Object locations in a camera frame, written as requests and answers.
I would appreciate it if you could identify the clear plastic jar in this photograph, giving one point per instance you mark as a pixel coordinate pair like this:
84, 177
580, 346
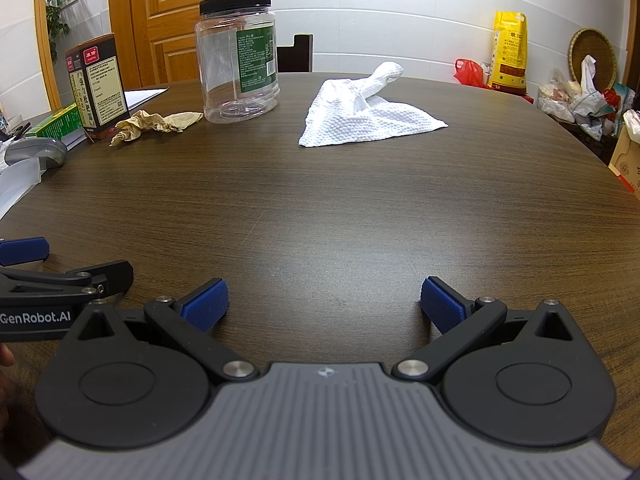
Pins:
235, 70

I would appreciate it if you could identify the crumpled brown tissue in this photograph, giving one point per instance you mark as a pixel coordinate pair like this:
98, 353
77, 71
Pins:
150, 124

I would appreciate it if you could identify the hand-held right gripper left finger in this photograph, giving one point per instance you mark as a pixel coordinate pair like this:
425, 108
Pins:
206, 306

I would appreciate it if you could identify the heap of filled plastic bags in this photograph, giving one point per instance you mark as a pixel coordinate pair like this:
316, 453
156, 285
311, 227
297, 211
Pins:
557, 95

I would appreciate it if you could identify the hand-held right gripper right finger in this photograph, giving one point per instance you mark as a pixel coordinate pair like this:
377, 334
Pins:
442, 306

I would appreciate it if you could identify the person's left hand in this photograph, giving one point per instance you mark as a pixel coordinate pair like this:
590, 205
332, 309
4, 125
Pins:
6, 356

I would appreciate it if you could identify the red plastic bag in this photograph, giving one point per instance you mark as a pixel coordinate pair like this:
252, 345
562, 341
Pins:
469, 74

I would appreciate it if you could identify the yellow rice bag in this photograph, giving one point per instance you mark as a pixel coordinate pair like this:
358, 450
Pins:
510, 50

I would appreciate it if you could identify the dark brown carton box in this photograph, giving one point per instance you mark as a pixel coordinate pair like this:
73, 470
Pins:
102, 90

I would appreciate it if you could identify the clear plastic bag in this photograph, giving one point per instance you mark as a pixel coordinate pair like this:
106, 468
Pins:
15, 185

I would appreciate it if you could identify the green carton box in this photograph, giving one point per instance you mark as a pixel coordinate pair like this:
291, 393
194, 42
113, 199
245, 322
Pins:
57, 122

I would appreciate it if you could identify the beige cardboard box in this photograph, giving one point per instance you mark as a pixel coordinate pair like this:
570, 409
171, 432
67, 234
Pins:
627, 160

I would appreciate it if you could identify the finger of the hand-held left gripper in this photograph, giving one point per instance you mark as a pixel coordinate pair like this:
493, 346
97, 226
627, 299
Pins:
105, 277
22, 250

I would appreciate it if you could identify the black jar lid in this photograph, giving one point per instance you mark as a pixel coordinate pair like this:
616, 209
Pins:
235, 3

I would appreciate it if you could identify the grey computer mouse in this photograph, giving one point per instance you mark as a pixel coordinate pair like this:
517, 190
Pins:
35, 152

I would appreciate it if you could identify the green potted plant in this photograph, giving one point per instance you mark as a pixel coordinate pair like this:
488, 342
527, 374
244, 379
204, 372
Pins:
57, 10

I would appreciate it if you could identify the round woven bamboo basket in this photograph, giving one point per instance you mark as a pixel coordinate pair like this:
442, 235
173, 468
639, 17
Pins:
597, 45

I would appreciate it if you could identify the dark wooden chair back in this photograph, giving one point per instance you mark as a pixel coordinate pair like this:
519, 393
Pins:
297, 55

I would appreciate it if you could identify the white paper sheet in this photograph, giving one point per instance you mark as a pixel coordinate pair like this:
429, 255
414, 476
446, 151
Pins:
142, 97

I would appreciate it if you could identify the orange wooden door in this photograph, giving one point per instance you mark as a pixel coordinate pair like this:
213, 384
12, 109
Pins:
165, 25

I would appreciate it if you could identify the white paper towel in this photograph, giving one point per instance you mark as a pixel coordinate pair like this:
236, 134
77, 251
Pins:
370, 112

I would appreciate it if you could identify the white plastic bag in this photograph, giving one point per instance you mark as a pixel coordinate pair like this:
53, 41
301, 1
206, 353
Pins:
590, 85

